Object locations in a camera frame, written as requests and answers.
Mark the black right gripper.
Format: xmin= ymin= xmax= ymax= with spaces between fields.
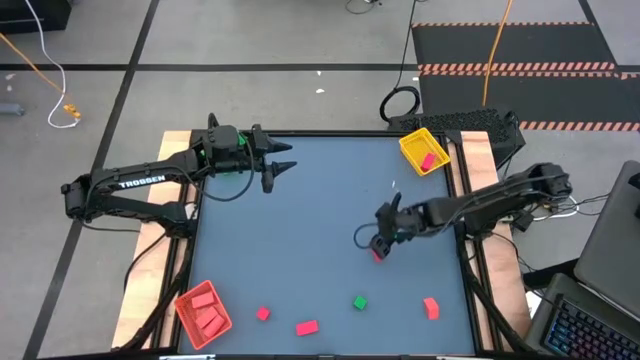
xmin=370 ymin=192 xmax=430 ymax=262

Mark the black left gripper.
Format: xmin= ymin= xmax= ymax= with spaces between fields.
xmin=219 ymin=123 xmax=299 ymax=195

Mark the yellow plastic basket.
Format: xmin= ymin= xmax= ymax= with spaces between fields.
xmin=398 ymin=126 xmax=452 ymax=177

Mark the black floor tape line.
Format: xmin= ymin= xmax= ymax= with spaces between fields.
xmin=22 ymin=0 xmax=161 ymax=360
xmin=0 ymin=62 xmax=421 ymax=72

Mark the wooden side board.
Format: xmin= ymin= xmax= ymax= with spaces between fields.
xmin=110 ymin=130 xmax=194 ymax=351
xmin=459 ymin=130 xmax=532 ymax=346

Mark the orange-red plastic basket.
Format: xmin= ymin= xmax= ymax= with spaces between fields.
xmin=173 ymin=279 xmax=234 ymax=351

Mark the laptop with backlit keyboard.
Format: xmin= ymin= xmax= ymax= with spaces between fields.
xmin=524 ymin=272 xmax=640 ymax=360

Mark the black hazard-striped floor mat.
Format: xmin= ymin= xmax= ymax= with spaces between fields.
xmin=410 ymin=21 xmax=617 ymax=66
xmin=418 ymin=62 xmax=640 ymax=132

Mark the grey closed laptop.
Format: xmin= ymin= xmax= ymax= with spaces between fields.
xmin=573 ymin=159 xmax=640 ymax=321

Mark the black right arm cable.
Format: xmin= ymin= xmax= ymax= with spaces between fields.
xmin=352 ymin=222 xmax=381 ymax=250

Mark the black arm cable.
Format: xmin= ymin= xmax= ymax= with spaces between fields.
xmin=192 ymin=144 xmax=257 ymax=204
xmin=352 ymin=222 xmax=381 ymax=250

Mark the black aluminium table frame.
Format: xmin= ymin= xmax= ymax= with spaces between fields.
xmin=117 ymin=128 xmax=539 ymax=360

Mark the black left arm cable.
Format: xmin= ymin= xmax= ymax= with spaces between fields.
xmin=192 ymin=144 xmax=257 ymax=204

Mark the black coiled cable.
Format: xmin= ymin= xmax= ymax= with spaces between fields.
xmin=378 ymin=0 xmax=422 ymax=124

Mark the orange cable with yellow plug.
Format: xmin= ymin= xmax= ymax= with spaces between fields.
xmin=0 ymin=32 xmax=83 ymax=120

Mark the yellow hanging cable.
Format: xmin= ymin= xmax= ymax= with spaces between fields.
xmin=482 ymin=0 xmax=515 ymax=107

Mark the white cable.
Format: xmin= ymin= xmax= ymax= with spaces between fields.
xmin=22 ymin=0 xmax=81 ymax=130

